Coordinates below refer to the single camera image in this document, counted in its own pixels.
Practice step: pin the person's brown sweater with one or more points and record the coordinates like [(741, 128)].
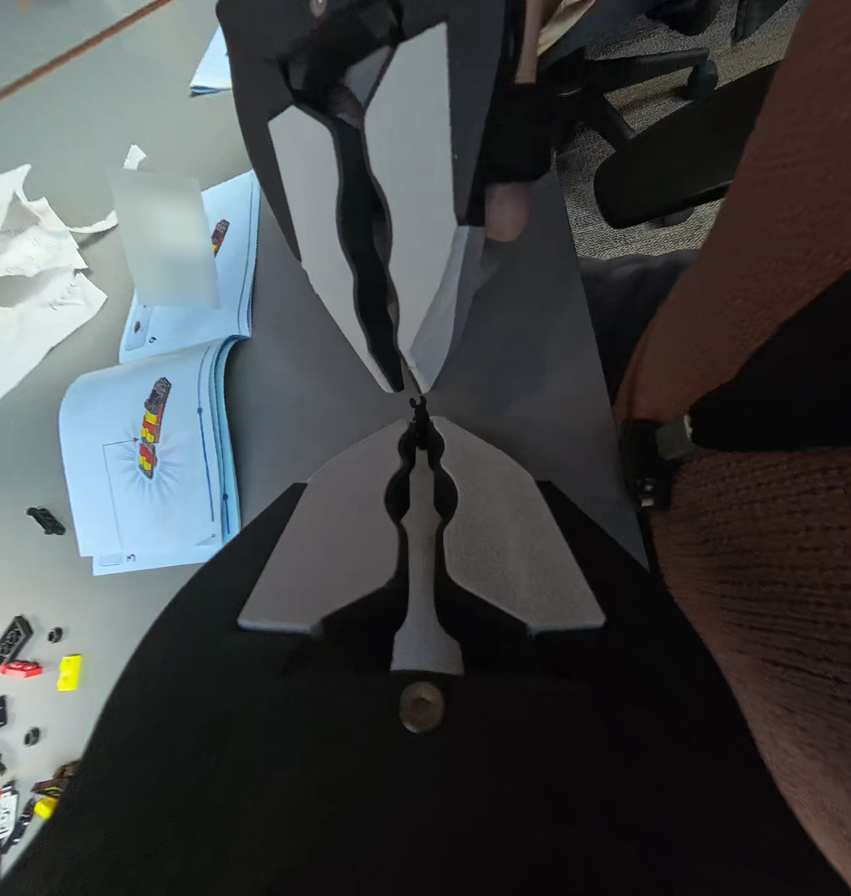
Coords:
[(782, 630)]

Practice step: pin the black office chair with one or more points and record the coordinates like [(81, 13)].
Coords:
[(677, 161), (761, 14)]

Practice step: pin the person's right forearm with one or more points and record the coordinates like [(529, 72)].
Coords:
[(782, 210)]

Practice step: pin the light blue leaflet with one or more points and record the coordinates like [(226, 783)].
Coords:
[(212, 70)]

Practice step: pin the torn white paper strip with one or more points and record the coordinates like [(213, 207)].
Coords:
[(134, 157)]

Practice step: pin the black toy brick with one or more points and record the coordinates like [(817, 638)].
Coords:
[(12, 638)]

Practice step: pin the red toy brick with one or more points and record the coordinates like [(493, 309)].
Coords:
[(21, 669)]

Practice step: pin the heap of small toy bricks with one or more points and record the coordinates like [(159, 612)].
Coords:
[(5, 819)]

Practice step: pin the person's right hand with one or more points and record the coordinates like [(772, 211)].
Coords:
[(507, 213)]

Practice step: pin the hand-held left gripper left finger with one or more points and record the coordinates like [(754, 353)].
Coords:
[(327, 546)]

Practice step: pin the grey desk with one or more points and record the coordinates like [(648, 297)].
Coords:
[(292, 406), (33, 35)]

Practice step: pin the crumpled white paper bag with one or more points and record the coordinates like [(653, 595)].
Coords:
[(26, 294)]

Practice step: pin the small black toy plate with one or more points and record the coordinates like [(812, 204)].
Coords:
[(46, 521)]

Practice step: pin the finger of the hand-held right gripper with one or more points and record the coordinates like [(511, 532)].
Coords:
[(418, 154), (306, 203)]

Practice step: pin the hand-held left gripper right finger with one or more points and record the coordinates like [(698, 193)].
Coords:
[(516, 546)]

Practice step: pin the yellow toy brick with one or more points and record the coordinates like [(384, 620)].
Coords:
[(69, 673)]

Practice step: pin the open blue instruction booklet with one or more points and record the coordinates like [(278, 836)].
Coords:
[(117, 483)]

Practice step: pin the person's grey trousers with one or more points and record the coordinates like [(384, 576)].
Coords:
[(621, 308)]

